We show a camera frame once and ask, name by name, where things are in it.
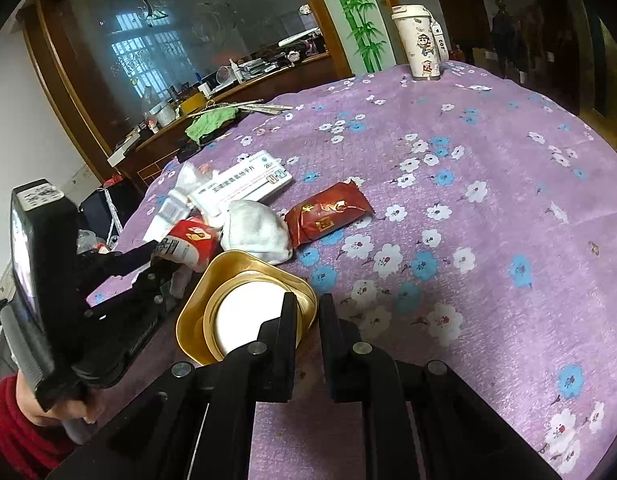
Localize glass partition panel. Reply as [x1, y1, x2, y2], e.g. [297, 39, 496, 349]
[63, 0, 330, 128]

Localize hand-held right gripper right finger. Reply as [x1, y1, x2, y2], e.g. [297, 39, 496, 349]
[318, 292, 564, 480]

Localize bamboo painted pillar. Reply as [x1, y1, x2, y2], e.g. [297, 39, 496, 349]
[303, 0, 395, 79]

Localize person's left hand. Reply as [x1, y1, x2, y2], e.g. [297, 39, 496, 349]
[16, 374, 106, 433]

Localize purple floral tablecloth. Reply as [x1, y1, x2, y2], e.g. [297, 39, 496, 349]
[86, 60, 617, 480]

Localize white plastic bag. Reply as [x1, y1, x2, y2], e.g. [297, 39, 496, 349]
[176, 160, 215, 197]

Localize person's left forearm red sleeve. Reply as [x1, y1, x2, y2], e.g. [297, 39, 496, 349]
[0, 372, 86, 473]

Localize black bag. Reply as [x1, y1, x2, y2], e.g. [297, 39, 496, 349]
[78, 187, 142, 242]

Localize red snack packet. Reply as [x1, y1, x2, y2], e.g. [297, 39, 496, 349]
[284, 182, 374, 250]

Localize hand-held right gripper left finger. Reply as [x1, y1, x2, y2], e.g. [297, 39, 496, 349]
[48, 292, 299, 480]

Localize white medicine box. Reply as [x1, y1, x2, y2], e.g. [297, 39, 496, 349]
[188, 150, 294, 217]

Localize gold metal tin tray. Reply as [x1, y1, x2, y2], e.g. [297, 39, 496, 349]
[176, 250, 319, 367]

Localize pale wooden stick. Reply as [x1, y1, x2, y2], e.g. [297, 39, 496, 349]
[237, 101, 294, 114]
[204, 99, 265, 109]

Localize white cartoon tumbler cup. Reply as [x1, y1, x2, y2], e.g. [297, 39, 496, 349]
[391, 4, 446, 82]

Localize white bun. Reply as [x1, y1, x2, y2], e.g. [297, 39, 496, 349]
[221, 200, 295, 266]

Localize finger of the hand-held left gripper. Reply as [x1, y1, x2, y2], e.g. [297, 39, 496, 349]
[130, 261, 195, 312]
[80, 241, 162, 286]

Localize white flat board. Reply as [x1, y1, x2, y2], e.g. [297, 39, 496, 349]
[107, 135, 140, 167]

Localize small white box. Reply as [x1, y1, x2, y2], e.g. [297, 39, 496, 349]
[156, 189, 192, 226]

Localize red and white packet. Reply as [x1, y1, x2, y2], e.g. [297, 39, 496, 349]
[153, 217, 224, 271]

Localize green knitted cloth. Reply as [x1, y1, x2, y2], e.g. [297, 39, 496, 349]
[185, 109, 238, 145]

